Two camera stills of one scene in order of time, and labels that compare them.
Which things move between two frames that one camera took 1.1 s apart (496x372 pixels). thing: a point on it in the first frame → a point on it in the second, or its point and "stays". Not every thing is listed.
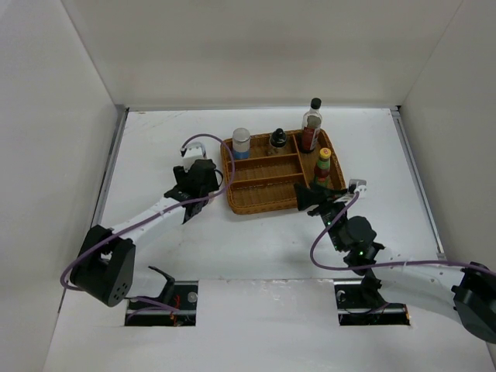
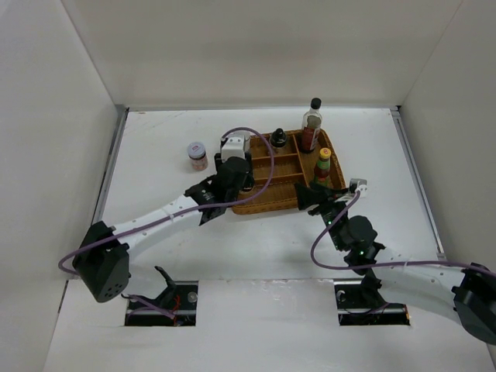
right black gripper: x=307 y=198 stays
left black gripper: x=182 y=175 → x=247 y=184
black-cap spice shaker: x=278 y=138 stays
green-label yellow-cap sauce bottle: x=322 y=167 stays
